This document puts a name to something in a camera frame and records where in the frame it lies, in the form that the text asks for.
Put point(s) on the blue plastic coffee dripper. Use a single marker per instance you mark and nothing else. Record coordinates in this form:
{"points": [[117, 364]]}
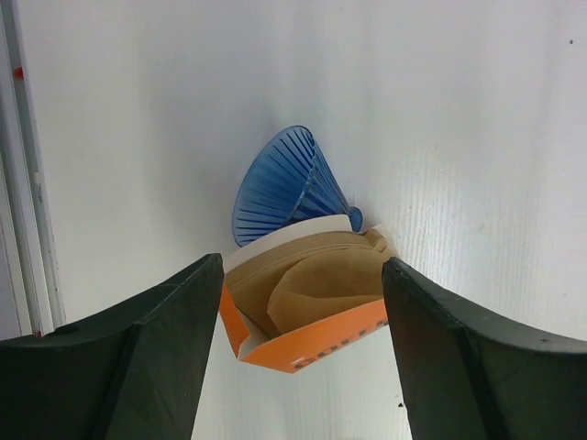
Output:
{"points": [[289, 181]]}

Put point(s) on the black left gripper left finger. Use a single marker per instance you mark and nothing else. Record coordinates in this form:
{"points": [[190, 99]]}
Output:
{"points": [[133, 371]]}

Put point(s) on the aluminium frame post left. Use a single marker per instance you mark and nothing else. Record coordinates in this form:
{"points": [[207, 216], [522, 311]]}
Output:
{"points": [[31, 302]]}

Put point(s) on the orange coffee filter box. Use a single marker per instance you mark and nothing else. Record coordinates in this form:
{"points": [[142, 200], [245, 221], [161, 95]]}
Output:
{"points": [[298, 349]]}

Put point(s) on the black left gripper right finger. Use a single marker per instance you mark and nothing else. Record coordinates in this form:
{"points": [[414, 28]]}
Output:
{"points": [[467, 372]]}

